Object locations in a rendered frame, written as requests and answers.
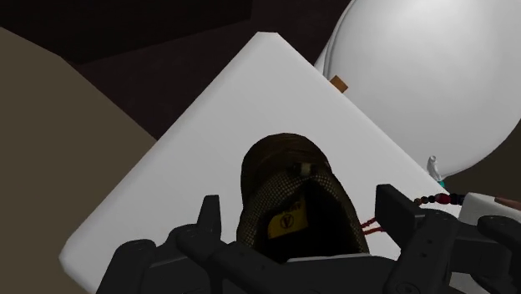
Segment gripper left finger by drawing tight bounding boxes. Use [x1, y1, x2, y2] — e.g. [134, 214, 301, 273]
[96, 195, 311, 294]

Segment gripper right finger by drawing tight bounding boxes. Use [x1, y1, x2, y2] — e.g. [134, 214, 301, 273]
[374, 184, 521, 294]

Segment small white and teal bottle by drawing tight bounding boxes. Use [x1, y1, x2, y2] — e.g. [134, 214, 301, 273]
[425, 155, 447, 189]

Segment pink brown stick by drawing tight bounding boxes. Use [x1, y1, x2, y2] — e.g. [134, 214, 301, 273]
[493, 196, 521, 211]

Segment brown shoe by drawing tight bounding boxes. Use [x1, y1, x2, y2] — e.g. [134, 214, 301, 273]
[235, 132, 371, 265]

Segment small brown block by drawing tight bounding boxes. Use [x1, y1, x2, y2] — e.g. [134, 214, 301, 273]
[329, 74, 349, 94]

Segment red and black bead string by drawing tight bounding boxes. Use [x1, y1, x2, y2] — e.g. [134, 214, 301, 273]
[360, 191, 467, 237]

